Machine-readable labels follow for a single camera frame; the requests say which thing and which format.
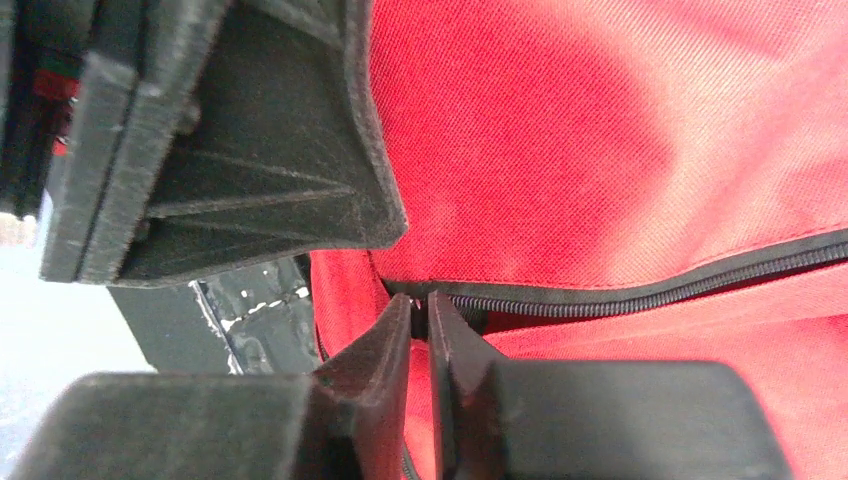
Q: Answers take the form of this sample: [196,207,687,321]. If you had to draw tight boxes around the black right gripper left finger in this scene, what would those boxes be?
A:
[12,295,411,479]

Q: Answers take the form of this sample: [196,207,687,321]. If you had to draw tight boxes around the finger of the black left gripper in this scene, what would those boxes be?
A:
[39,1,408,287]

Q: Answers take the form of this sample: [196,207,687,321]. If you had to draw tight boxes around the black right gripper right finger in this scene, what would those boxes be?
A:
[427,292,792,479]

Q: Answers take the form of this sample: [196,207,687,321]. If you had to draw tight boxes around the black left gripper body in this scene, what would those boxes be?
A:
[1,1,98,218]

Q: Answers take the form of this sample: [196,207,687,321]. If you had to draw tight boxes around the red student backpack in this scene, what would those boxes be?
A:
[312,1,847,479]

